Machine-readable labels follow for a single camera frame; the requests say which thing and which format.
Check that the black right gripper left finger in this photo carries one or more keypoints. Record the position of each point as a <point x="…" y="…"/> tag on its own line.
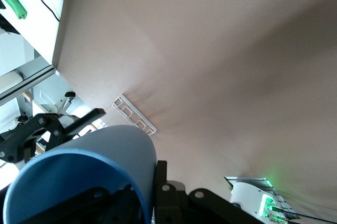
<point x="105" y="208"/>

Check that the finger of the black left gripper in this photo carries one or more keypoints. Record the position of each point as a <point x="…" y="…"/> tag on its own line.
<point x="23" y="137"/>
<point x="79" y="122"/>

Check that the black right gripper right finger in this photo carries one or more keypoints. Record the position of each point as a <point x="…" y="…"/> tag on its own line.
<point x="173" y="205"/>

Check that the blue plastic cup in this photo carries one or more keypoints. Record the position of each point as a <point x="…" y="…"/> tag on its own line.
<point x="118" y="145"/>

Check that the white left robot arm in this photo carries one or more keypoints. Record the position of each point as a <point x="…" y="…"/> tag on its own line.
<point x="245" y="195"/>

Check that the white box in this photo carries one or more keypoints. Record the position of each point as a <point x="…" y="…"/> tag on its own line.
<point x="10" y="83"/>

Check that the green foam tube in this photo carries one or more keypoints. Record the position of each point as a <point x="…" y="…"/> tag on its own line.
<point x="13" y="0"/>

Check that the white metal bracket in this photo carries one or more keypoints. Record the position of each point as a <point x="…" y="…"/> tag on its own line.
<point x="60" y="105"/>

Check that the aluminium frame rail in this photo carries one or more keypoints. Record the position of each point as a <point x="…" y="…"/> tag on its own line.
<point x="26" y="84"/>

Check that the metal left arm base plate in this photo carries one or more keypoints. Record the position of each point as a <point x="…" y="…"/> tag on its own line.
<point x="284" y="203"/>

